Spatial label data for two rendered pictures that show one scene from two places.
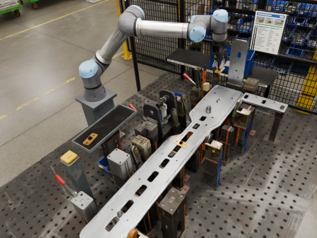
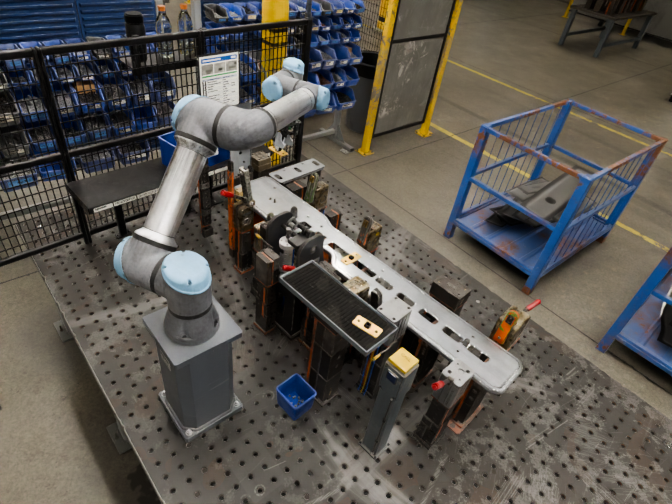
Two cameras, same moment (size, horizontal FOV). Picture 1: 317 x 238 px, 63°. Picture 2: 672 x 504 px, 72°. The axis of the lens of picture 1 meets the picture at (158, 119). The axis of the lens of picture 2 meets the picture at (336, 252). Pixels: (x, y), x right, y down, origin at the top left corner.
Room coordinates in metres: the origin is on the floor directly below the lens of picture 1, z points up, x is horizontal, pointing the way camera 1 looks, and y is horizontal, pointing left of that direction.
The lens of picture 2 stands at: (1.10, 1.26, 2.15)
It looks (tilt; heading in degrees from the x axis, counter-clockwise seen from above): 39 degrees down; 271
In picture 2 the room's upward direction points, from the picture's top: 9 degrees clockwise
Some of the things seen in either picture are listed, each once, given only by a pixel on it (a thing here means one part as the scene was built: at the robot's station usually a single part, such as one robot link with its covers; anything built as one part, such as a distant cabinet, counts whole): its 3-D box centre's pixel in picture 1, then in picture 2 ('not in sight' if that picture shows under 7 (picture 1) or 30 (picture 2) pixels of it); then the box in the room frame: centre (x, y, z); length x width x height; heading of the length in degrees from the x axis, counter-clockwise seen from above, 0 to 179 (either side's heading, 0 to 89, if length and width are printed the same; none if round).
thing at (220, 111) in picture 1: (180, 146); (356, 261); (1.03, -0.11, 1.00); 1.38 x 0.22 x 0.02; 141
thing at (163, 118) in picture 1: (162, 128); (292, 276); (1.25, -0.02, 0.94); 0.18 x 0.13 x 0.49; 141
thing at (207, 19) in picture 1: (200, 23); (282, 87); (1.38, -0.27, 1.56); 0.11 x 0.11 x 0.08; 72
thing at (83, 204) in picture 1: (90, 219); (442, 406); (0.69, 0.38, 0.88); 0.11 x 0.10 x 0.36; 51
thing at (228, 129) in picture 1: (226, 144); (329, 238); (1.15, -0.42, 0.84); 0.11 x 0.08 x 0.29; 51
